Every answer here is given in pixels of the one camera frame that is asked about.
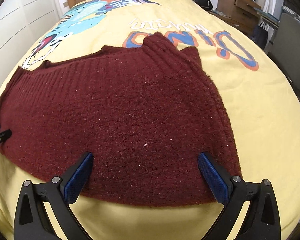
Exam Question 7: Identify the dark red knit sweater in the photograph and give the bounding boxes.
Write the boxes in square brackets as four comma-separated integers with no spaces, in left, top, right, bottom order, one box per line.
[0,33,241,207]

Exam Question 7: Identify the grey chair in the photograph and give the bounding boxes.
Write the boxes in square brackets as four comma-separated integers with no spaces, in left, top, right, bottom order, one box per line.
[268,13,300,100]

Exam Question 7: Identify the dark shopping bag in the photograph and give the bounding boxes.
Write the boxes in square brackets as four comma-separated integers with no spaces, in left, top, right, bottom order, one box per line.
[250,21,268,50]

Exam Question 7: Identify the wooden drawer cabinet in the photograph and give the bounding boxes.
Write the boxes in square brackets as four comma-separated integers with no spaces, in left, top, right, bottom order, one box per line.
[209,0,261,36]

